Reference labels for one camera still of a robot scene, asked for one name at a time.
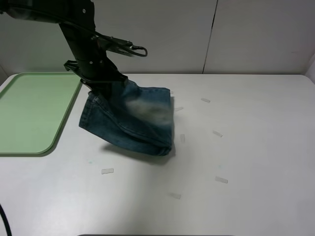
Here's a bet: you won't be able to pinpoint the children's blue denim shorts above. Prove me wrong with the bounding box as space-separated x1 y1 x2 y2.
79 80 174 156

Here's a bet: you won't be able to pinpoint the clear tape strip middle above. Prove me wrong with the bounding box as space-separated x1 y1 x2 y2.
180 134 186 143

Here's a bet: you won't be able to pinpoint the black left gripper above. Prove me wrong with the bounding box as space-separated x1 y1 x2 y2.
64 58 128 98

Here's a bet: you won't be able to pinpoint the green plastic tray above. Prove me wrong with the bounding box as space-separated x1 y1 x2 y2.
0 72 81 157

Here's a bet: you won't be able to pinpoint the clear tape strip lower right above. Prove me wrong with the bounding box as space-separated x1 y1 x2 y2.
215 176 228 184

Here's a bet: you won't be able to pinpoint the clear tape strip bottom centre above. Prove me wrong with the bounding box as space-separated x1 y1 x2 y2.
169 193 181 200

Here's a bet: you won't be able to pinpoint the clear tape strip lower left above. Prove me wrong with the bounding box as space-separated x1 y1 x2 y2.
101 168 114 175

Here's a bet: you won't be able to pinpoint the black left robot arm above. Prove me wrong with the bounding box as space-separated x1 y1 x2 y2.
0 0 127 99

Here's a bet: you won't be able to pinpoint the left camera black cable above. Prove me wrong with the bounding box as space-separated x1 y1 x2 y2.
0 204 12 236

